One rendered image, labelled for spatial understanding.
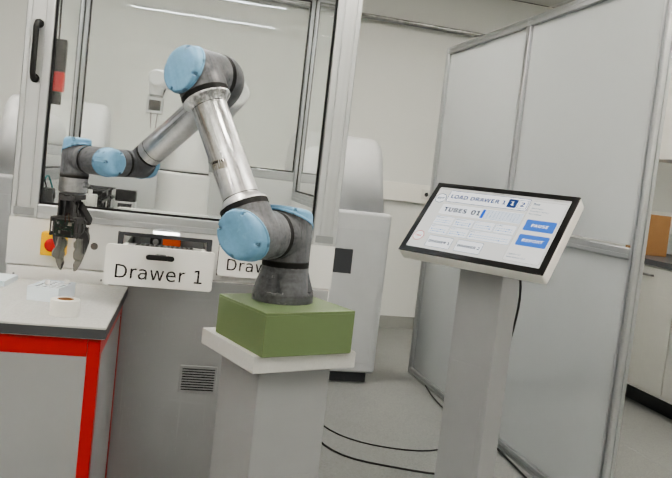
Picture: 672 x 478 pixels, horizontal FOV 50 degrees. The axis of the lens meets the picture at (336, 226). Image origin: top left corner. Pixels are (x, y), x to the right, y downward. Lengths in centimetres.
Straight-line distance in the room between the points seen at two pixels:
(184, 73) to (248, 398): 77
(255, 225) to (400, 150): 438
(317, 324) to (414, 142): 437
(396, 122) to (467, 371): 371
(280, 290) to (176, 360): 79
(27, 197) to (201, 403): 85
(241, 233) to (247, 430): 47
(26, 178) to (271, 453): 116
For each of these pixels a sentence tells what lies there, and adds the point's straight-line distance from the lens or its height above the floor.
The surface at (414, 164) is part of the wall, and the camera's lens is 595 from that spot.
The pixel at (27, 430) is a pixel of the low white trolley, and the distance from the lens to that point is 191.
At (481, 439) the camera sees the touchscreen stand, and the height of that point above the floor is 39.
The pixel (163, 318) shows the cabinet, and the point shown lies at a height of 66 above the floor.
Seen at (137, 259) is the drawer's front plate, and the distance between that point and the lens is 203.
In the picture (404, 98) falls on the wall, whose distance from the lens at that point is 594.
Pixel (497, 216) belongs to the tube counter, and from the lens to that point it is 237.
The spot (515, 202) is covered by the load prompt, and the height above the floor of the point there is 116.
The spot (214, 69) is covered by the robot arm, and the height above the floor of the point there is 139.
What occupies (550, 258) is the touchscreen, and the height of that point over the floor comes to 101.
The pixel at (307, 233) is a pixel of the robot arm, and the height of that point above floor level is 103.
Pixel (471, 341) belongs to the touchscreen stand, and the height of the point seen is 70.
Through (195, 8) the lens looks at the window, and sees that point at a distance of 241.
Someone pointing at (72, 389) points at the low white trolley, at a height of 60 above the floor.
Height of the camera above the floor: 117
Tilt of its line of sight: 4 degrees down
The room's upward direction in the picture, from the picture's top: 7 degrees clockwise
